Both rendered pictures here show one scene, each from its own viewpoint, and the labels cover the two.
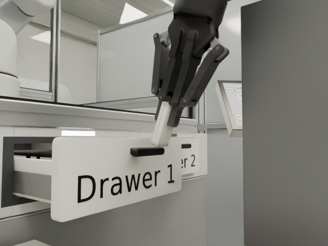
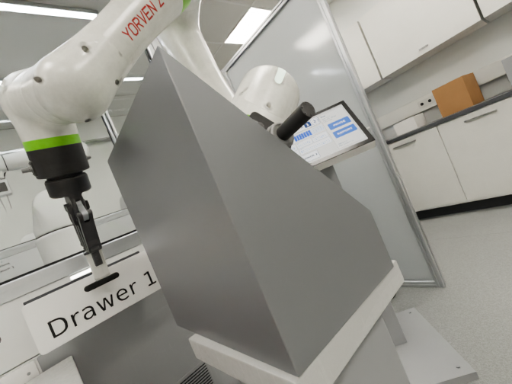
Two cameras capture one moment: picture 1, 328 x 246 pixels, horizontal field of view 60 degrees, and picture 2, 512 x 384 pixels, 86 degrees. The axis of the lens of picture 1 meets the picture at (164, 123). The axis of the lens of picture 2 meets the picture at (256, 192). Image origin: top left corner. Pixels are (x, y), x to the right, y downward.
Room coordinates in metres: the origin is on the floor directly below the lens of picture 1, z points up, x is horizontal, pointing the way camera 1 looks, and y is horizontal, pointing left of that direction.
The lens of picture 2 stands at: (-0.05, -0.52, 0.96)
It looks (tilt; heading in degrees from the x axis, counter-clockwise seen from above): 0 degrees down; 13
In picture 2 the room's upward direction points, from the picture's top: 23 degrees counter-clockwise
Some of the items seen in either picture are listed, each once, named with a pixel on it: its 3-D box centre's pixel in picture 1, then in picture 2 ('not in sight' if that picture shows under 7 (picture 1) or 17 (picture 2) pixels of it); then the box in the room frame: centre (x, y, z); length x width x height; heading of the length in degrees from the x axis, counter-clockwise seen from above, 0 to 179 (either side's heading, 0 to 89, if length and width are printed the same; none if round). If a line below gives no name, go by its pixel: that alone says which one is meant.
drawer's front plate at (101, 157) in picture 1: (131, 169); (104, 293); (0.49, 0.06, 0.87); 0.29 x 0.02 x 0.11; 144
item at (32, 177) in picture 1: (59, 167); not in sight; (0.61, 0.22, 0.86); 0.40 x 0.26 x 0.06; 54
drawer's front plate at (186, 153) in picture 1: (172, 156); not in sight; (0.82, -0.02, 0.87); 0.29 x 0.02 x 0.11; 144
